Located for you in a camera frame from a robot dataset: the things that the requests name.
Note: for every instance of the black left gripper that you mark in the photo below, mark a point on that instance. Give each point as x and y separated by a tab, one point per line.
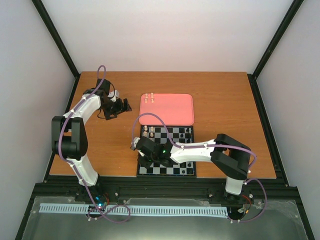
120	109

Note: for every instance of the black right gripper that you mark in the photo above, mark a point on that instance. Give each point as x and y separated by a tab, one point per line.
146	164

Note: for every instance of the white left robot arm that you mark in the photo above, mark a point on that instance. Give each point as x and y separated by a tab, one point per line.
68	134

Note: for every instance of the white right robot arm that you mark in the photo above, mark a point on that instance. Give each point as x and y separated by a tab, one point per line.
228	154

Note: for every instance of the black white chessboard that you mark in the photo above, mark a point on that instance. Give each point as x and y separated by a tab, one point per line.
162	137

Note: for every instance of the pink plastic tray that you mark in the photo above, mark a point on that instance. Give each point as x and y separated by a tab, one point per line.
174	109

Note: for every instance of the light blue slotted cable duct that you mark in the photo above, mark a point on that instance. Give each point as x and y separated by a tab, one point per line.
136	210

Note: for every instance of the black aluminium frame base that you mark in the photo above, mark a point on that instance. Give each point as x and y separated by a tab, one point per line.
224	102

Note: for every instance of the left black frame post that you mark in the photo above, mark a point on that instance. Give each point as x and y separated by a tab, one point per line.
44	15

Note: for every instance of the black frame post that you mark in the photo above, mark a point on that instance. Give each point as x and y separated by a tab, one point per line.
44	15
283	26

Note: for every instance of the right black frame post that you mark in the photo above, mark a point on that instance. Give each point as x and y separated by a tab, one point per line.
283	26

